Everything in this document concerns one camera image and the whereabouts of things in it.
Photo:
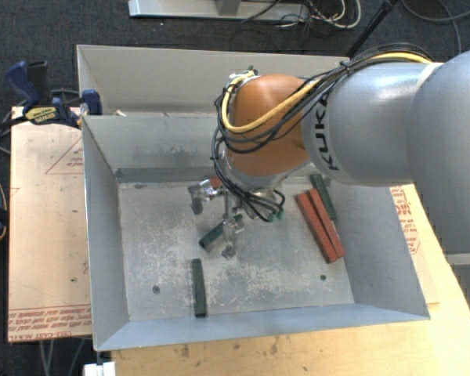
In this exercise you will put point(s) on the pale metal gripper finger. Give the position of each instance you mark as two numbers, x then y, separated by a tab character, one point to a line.
197	202
230	245

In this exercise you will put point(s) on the dark green flat block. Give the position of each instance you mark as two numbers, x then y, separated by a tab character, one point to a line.
324	198
210	236
199	288

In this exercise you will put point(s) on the red-brown flat block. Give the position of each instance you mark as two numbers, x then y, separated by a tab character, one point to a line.
329	225
216	181
316	229

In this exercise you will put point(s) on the grey metal bin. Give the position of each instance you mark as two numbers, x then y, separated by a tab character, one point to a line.
160	249

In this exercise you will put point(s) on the brown cardboard board, red print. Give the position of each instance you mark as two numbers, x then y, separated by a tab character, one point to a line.
47	229

